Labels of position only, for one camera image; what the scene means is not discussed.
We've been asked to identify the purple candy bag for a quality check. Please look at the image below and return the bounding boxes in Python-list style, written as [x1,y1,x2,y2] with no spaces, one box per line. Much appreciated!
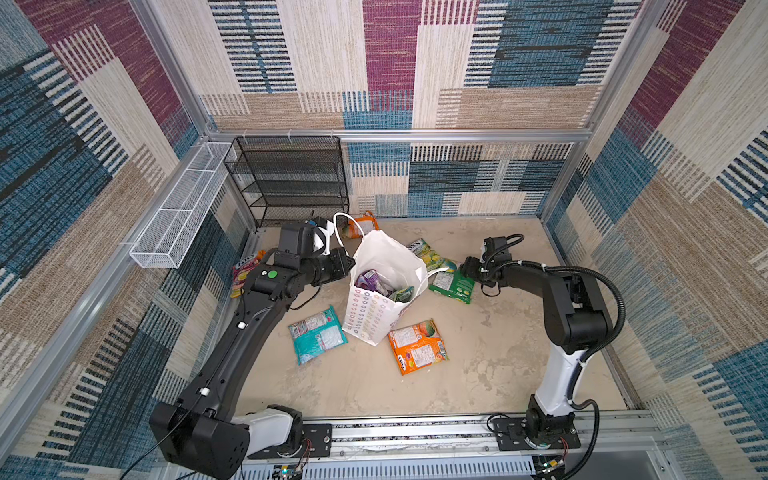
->
[354,269,395,297]

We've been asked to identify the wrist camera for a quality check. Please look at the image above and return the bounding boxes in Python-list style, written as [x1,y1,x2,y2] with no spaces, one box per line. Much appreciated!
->
[481,237,511,265]
[274,217,335,269]

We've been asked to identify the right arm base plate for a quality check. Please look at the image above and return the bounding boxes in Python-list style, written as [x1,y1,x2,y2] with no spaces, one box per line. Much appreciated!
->
[486,414,582,451]

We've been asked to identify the aluminium mounting rail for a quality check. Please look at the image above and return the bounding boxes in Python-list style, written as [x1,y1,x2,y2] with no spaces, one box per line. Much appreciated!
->
[235,410,683,479]

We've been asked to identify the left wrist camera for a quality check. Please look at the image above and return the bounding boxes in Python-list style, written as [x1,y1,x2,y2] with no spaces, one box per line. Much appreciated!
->
[274,217,335,269]

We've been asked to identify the teal mint candy bag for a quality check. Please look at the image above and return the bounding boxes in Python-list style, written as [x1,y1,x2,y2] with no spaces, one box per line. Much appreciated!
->
[288,306,348,365]

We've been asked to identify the black wire shelf rack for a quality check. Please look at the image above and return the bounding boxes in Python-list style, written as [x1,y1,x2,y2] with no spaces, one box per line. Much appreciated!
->
[223,136,350,227]

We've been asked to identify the orange candy bag by wall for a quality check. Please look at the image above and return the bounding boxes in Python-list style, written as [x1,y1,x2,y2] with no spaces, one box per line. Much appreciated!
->
[230,250,266,299]

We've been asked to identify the white wire wall basket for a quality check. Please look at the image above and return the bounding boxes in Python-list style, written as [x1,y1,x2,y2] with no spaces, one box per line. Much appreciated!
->
[130,142,230,269]

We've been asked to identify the orange candy bag front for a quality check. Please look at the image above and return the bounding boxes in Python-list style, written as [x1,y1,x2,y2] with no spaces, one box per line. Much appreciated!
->
[388,319,449,375]

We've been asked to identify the white paper bag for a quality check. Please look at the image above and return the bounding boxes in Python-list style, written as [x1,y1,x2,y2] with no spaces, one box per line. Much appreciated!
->
[333,212,450,346]

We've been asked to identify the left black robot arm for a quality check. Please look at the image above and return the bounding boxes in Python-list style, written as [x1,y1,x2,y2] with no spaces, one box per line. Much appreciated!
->
[149,248,355,479]

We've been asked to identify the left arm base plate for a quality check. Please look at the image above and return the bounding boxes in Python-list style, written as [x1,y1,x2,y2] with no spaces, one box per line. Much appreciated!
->
[247,423,333,460]

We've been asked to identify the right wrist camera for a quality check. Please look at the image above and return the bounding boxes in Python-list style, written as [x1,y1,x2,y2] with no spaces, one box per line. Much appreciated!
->
[481,237,511,265]

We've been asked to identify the orange candy bag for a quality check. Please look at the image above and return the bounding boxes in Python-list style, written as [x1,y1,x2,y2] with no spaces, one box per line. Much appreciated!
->
[388,319,449,375]
[230,250,266,299]
[342,210,380,239]

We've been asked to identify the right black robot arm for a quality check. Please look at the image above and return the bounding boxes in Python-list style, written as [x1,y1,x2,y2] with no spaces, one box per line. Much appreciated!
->
[459,233,627,448]

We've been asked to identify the orange candy bag by shelf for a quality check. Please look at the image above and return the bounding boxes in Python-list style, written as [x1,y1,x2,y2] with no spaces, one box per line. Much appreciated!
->
[342,210,380,239]

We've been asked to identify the green candy bag back-side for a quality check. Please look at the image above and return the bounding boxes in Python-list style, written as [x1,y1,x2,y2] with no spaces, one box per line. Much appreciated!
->
[428,270,475,305]

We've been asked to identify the Fox's spring tea bag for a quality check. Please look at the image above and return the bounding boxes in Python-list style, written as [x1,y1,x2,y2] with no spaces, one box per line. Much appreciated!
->
[406,238,449,273]

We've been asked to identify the green Fox's candy bag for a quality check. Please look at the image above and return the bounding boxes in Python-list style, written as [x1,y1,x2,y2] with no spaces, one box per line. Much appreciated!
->
[389,286,415,303]

